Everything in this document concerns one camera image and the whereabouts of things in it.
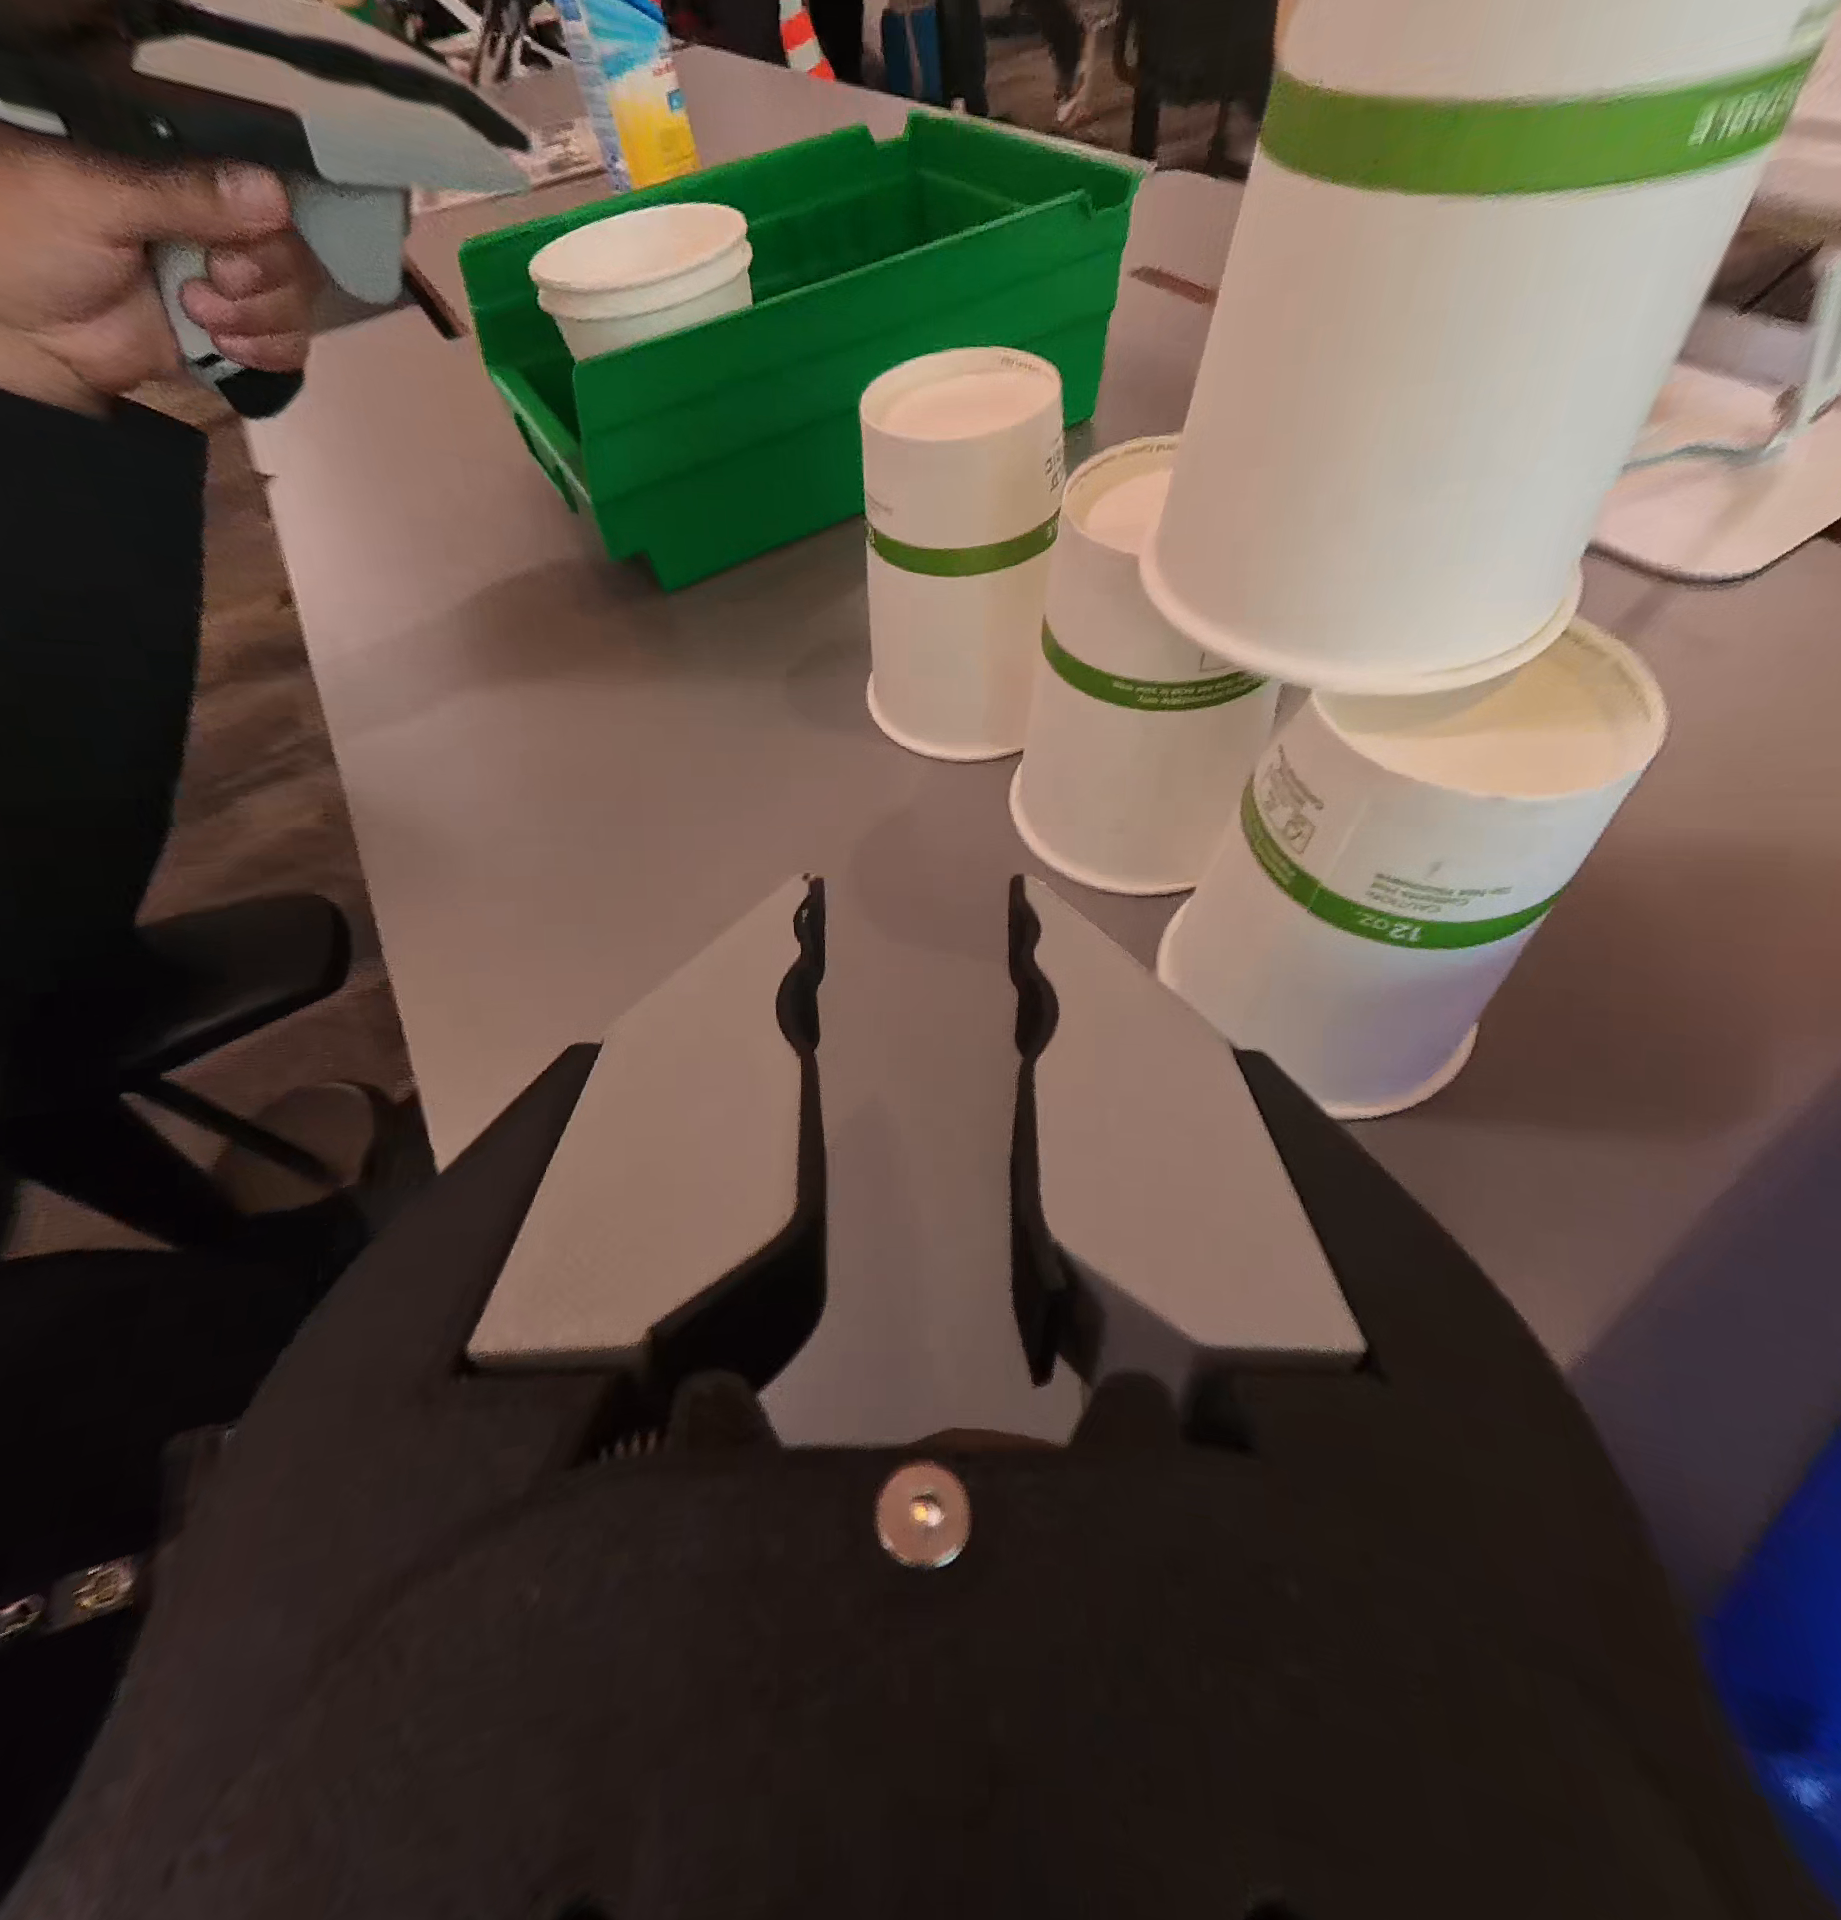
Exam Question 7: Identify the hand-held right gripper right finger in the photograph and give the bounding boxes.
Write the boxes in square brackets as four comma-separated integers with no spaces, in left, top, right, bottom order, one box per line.
[1005,874,1373,1389]

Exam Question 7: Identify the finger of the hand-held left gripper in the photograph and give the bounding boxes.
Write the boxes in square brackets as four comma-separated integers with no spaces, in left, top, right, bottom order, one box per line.
[128,0,535,197]

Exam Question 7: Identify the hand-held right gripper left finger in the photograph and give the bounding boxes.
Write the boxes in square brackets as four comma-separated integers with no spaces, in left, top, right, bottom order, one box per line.
[466,874,833,1389]

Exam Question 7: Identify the green plastic bin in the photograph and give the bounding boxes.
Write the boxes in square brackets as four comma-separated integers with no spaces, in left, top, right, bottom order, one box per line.
[459,111,1146,593]

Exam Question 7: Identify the person's left hand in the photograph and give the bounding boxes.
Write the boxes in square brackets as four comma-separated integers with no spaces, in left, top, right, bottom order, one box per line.
[0,115,328,421]

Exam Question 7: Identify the blue yellow canister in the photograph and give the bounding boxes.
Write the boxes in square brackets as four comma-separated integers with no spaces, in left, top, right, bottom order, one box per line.
[560,0,705,194]

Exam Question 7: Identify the black office chair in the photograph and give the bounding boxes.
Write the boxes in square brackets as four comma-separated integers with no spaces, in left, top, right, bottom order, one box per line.
[110,891,426,1261]

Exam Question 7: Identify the person's black clothing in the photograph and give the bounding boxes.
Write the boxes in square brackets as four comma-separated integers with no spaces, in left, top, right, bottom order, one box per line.
[0,1049,413,1920]

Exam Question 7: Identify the blue plastic bin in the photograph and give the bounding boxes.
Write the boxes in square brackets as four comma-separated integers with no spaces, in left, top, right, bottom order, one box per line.
[1701,1372,1841,1920]

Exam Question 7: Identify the white tablet stand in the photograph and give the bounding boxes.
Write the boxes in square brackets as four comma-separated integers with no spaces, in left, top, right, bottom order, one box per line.
[1594,239,1841,588]

